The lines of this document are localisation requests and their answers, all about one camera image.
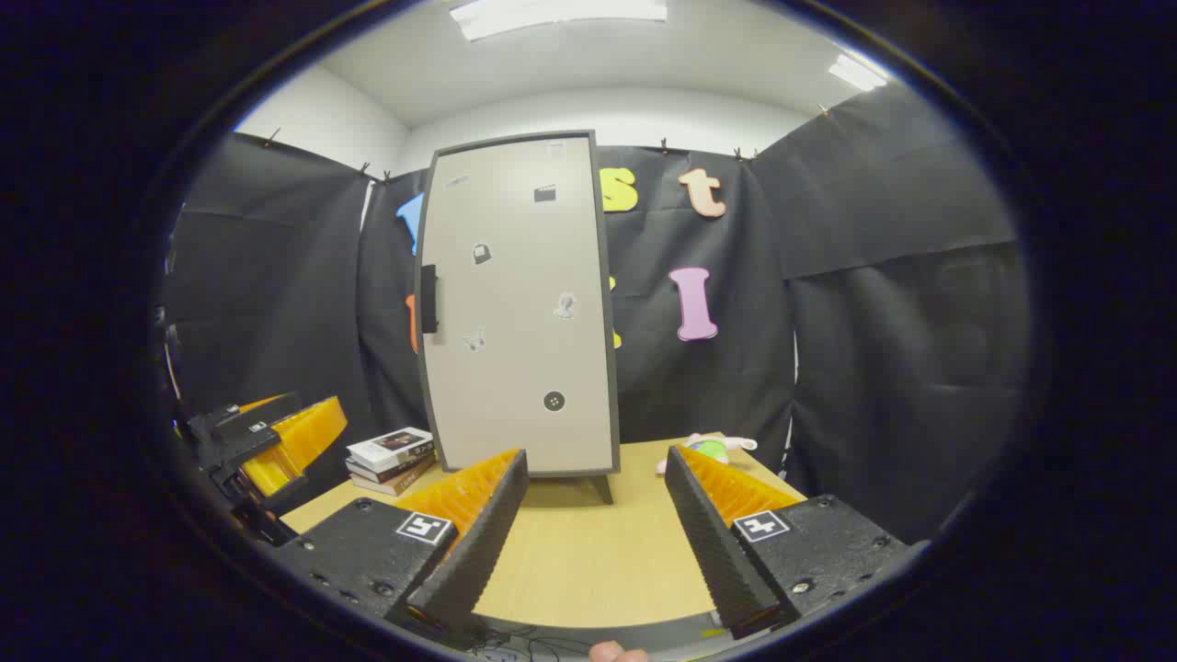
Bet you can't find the tan book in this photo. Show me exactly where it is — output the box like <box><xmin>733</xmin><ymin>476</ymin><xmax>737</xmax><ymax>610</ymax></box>
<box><xmin>351</xmin><ymin>458</ymin><xmax>439</xmax><ymax>497</ymax></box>

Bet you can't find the large ceiling light panel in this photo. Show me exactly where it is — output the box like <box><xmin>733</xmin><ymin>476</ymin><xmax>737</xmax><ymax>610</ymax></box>
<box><xmin>449</xmin><ymin>0</ymin><xmax>668</xmax><ymax>42</ymax></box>

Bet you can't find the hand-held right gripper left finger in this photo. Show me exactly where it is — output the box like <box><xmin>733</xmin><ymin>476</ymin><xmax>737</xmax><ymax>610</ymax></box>
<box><xmin>276</xmin><ymin>448</ymin><xmax>531</xmax><ymax>645</ymax></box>

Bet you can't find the dark grey book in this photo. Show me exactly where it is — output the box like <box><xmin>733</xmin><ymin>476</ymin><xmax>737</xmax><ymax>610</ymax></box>
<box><xmin>348</xmin><ymin>451</ymin><xmax>437</xmax><ymax>484</ymax></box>

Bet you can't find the dark grey cabinet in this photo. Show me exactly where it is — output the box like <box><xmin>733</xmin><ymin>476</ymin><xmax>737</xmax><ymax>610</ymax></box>
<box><xmin>414</xmin><ymin>129</ymin><xmax>624</xmax><ymax>507</ymax></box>

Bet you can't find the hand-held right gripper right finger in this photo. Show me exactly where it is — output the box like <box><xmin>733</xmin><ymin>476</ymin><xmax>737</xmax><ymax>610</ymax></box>
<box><xmin>664</xmin><ymin>445</ymin><xmax>911</xmax><ymax>642</ymax></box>

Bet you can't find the small ceiling light panel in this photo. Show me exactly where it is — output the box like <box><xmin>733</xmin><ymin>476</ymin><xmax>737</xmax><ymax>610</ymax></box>
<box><xmin>828</xmin><ymin>53</ymin><xmax>891</xmax><ymax>93</ymax></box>

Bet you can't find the pink and green plush toy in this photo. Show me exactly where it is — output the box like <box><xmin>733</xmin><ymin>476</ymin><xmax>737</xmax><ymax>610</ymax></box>
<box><xmin>655</xmin><ymin>433</ymin><xmax>759</xmax><ymax>475</ymax></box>

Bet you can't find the grey cabinet door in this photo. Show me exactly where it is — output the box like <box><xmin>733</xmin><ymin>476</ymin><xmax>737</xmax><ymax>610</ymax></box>
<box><xmin>421</xmin><ymin>136</ymin><xmax>615</xmax><ymax>474</ymax></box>

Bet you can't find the black backdrop cloth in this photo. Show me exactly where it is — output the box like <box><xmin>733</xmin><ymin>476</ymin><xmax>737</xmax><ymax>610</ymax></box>
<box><xmin>161</xmin><ymin>83</ymin><xmax>1031</xmax><ymax>543</ymax></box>

